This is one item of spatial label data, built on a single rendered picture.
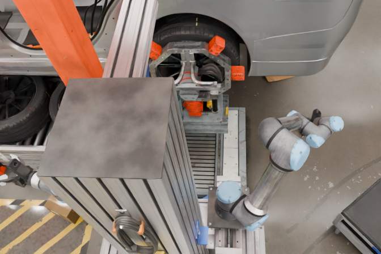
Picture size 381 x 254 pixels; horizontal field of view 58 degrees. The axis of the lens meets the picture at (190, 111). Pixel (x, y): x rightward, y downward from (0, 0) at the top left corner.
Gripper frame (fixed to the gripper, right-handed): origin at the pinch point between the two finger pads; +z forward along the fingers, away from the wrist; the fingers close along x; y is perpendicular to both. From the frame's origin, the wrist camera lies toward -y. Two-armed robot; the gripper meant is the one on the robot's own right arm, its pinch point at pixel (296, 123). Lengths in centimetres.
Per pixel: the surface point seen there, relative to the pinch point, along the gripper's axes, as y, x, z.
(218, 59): 1, -56, 25
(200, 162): 35, 6, 96
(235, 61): -12, -46, 32
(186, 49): 12, -74, 26
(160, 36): 15, -90, 38
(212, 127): 7, -7, 98
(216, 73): 10, -51, 21
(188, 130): 22, -18, 106
